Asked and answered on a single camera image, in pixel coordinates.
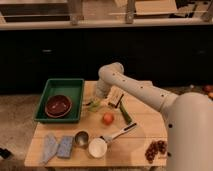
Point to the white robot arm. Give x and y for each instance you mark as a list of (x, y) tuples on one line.
[(189, 118)]

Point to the green plastic cup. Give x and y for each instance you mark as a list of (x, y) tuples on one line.
[(95, 107)]

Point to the small metal cup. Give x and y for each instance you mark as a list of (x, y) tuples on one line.
[(81, 139)]

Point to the white measuring cup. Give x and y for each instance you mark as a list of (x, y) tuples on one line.
[(97, 147)]

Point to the brown and white box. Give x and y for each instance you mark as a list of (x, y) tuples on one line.
[(115, 97)]

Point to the green pepper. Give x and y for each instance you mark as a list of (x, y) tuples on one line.
[(125, 114)]

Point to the orange fruit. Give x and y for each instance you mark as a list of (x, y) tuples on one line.
[(108, 118)]

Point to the wooden table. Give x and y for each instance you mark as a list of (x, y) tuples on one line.
[(127, 150)]

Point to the green plastic tray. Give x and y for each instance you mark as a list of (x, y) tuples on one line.
[(71, 87)]

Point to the dark red bowl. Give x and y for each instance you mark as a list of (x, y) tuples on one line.
[(58, 106)]

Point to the blue sponge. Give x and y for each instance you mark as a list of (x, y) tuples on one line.
[(65, 147)]

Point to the bunch of red grapes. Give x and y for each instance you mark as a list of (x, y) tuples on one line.
[(154, 148)]

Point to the grey blue cloth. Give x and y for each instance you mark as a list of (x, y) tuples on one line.
[(50, 147)]

